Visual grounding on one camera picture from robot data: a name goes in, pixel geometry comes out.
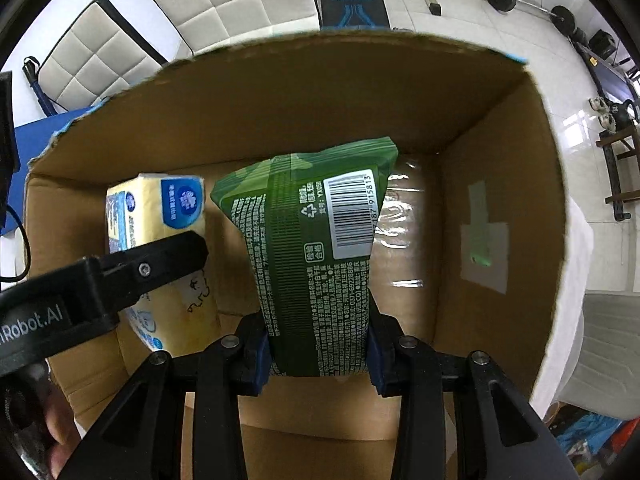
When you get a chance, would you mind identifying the green snack bag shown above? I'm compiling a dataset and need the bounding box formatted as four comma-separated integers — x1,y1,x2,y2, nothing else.
210,136,398,377

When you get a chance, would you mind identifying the person's hand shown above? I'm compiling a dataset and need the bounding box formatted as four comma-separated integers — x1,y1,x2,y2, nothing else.
8,383,84,480

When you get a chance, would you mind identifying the blue clothing pile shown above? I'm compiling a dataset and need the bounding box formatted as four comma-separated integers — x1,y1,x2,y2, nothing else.
553,412,639,479

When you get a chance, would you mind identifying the grey table cloth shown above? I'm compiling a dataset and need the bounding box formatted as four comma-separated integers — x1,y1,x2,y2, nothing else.
529,197,594,418

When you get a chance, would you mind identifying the grey plastic chair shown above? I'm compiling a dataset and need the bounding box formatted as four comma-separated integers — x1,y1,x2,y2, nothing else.
555,292,639,420

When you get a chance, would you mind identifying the blue mat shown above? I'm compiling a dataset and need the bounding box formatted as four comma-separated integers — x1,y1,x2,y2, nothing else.
1,104,116,234

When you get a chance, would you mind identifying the open cardboard box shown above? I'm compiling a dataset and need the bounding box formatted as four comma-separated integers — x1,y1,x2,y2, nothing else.
25,30,566,479

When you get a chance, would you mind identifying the white quilted chair left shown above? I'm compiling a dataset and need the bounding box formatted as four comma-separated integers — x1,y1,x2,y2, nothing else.
23,0,168,116

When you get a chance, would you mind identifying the brown wooden chair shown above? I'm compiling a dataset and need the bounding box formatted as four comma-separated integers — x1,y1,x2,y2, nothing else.
596,125,639,222

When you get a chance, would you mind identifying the black barbell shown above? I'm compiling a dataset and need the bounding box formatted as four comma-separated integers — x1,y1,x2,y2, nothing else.
486,0,577,37

